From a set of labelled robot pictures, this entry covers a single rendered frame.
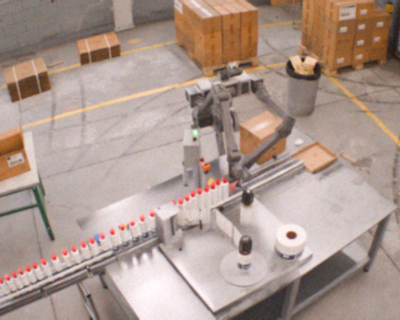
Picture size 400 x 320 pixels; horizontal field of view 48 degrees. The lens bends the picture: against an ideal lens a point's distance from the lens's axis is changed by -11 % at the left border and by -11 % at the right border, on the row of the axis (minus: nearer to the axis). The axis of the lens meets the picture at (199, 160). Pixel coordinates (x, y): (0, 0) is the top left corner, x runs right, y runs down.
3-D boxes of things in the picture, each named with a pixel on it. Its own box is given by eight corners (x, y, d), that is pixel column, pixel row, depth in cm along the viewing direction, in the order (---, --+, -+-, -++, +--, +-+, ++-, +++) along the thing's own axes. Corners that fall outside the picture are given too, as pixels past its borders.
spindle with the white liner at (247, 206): (244, 229, 337) (246, 198, 318) (237, 222, 343) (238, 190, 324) (255, 223, 340) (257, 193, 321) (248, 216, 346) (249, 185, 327)
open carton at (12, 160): (-3, 190, 389) (-15, 157, 365) (-9, 158, 424) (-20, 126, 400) (36, 176, 401) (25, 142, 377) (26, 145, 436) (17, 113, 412)
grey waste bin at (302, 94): (295, 121, 580) (298, 77, 540) (278, 103, 611) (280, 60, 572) (323, 114, 591) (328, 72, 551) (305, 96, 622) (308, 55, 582)
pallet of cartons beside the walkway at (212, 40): (260, 65, 685) (260, 10, 628) (205, 78, 662) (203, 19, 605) (223, 33, 771) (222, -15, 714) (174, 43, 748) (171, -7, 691)
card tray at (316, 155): (312, 174, 385) (312, 170, 383) (291, 156, 402) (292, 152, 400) (337, 159, 397) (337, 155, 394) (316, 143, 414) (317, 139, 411)
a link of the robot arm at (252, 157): (289, 127, 340) (280, 121, 333) (292, 133, 336) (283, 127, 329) (248, 164, 359) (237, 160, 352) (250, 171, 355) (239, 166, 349)
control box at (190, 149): (184, 168, 326) (182, 145, 314) (186, 152, 339) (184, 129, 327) (200, 168, 325) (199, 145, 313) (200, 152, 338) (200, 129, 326)
